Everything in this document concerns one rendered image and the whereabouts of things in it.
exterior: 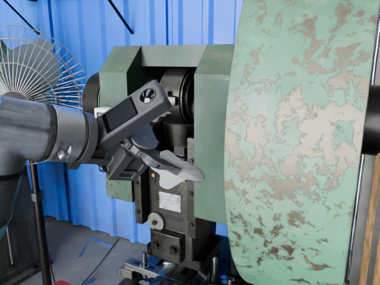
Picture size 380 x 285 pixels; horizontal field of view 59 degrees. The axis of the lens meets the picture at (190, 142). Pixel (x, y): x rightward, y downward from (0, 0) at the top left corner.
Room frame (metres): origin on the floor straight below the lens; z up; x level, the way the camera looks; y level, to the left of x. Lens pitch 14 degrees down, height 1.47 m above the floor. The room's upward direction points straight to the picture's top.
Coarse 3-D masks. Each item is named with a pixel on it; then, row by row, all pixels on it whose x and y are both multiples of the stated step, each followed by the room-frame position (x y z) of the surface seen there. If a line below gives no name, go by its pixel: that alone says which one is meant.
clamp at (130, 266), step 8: (144, 256) 1.04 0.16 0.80; (128, 264) 1.06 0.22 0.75; (136, 264) 1.06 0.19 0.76; (144, 264) 1.04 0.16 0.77; (152, 264) 1.06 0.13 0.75; (120, 272) 1.06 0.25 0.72; (128, 272) 1.05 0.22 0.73; (136, 272) 1.06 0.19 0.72; (144, 272) 1.03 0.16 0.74; (152, 272) 1.01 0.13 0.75
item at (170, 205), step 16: (160, 192) 0.91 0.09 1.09; (176, 192) 0.89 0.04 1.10; (160, 208) 0.92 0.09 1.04; (176, 208) 0.89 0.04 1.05; (160, 224) 0.90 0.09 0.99; (176, 224) 0.89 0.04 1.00; (160, 240) 0.88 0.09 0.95; (176, 240) 0.86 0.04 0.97; (192, 240) 0.87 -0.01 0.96; (208, 240) 0.96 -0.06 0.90; (160, 256) 0.88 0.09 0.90; (176, 256) 0.86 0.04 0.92; (192, 256) 0.87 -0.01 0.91
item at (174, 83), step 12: (168, 72) 0.94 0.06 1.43; (180, 72) 0.93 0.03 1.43; (192, 72) 0.95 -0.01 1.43; (168, 84) 0.91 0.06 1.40; (180, 84) 0.90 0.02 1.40; (168, 96) 0.88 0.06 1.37; (180, 96) 0.89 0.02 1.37; (180, 108) 0.89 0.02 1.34; (168, 120) 0.93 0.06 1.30; (180, 120) 0.91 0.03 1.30; (192, 120) 0.95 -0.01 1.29; (168, 132) 0.94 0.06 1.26; (180, 132) 0.92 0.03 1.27; (192, 132) 0.93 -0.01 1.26; (168, 144) 0.95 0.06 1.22; (180, 144) 0.93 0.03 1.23
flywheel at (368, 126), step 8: (376, 88) 0.73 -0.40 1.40; (376, 96) 0.71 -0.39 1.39; (368, 104) 0.70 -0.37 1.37; (376, 104) 0.70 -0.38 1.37; (368, 112) 0.69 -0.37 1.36; (376, 112) 0.69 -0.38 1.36; (368, 120) 0.69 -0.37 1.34; (376, 120) 0.68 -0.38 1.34; (368, 128) 0.69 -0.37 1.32; (376, 128) 0.68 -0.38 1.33; (368, 136) 0.69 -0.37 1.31; (376, 136) 0.68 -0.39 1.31; (368, 144) 0.70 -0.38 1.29; (376, 144) 0.69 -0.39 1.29; (368, 152) 0.71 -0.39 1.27; (376, 152) 0.70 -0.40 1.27
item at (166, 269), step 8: (176, 264) 1.02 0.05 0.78; (160, 272) 0.98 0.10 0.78; (168, 272) 0.98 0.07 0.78; (176, 272) 0.98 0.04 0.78; (184, 272) 0.99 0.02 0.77; (192, 272) 0.98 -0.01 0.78; (208, 272) 0.98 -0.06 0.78; (176, 280) 0.93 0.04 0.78; (184, 280) 0.93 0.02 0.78; (192, 280) 0.93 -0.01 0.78; (200, 280) 0.93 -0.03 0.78; (208, 280) 0.97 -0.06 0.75
